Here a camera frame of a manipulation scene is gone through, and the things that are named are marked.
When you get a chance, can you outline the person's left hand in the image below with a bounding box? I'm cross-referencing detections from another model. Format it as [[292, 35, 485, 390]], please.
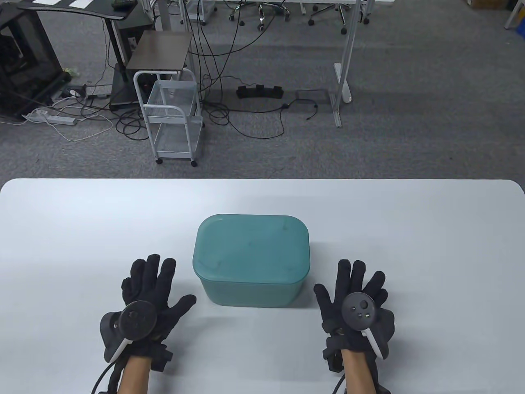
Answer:
[[100, 254, 197, 372]]

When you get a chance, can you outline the person's right hand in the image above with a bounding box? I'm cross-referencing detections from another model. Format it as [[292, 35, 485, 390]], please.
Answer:
[[313, 259, 395, 372]]

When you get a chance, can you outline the green plastic storage box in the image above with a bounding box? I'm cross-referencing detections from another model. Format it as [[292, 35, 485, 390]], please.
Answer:
[[197, 273, 306, 308]]

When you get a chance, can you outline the green plastic box lid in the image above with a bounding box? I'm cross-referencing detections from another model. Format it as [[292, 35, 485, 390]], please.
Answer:
[[193, 214, 310, 284]]

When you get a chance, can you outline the person's right forearm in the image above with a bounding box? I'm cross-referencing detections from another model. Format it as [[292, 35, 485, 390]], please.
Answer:
[[342, 350, 376, 394]]

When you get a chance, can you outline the person's left forearm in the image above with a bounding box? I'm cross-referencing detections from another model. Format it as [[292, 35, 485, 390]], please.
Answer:
[[117, 355, 150, 394]]

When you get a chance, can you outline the grey right hand tracker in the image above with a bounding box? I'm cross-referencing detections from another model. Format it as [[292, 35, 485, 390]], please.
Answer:
[[341, 292, 389, 360]]

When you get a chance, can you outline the grey hand tracker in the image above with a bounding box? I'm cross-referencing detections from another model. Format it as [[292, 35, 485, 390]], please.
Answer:
[[100, 300, 158, 362], [341, 292, 389, 360]]

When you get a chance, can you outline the grey left hand tracker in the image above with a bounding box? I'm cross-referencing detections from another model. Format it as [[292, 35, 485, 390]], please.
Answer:
[[100, 300, 158, 362]]

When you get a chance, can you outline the white power strip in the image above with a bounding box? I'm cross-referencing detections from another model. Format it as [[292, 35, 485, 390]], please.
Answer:
[[23, 109, 77, 126]]

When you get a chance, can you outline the brown side table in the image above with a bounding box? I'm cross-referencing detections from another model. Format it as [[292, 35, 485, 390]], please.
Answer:
[[126, 31, 194, 71]]

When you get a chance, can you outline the black office chair base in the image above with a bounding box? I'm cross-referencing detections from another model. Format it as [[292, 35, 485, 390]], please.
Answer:
[[308, 0, 372, 35]]

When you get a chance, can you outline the chrome office chair base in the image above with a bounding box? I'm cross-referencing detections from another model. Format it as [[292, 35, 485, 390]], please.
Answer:
[[228, 0, 292, 32]]

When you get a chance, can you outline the white mesh trolley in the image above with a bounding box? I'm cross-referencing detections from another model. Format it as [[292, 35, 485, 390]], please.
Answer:
[[180, 0, 218, 25]]

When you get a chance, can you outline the black desk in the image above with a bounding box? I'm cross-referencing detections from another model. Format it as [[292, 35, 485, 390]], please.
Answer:
[[16, 0, 156, 110]]

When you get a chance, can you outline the white table leg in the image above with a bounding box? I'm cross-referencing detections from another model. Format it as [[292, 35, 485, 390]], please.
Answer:
[[504, 0, 525, 30]]

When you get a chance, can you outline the black left glove cable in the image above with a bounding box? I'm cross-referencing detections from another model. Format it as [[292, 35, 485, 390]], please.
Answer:
[[91, 361, 118, 394]]

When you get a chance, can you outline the white cable loop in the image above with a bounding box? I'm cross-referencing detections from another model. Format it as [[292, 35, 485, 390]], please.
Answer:
[[49, 111, 114, 143]]

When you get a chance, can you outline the black floor cable with adapter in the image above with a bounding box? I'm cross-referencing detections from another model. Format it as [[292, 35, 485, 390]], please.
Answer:
[[203, 98, 319, 139]]

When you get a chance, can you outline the white wire rolling cart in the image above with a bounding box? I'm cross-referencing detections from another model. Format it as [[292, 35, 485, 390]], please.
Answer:
[[133, 69, 204, 167]]

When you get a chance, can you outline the white desk frame leg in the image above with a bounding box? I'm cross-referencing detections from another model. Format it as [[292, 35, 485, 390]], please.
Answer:
[[331, 0, 361, 128]]

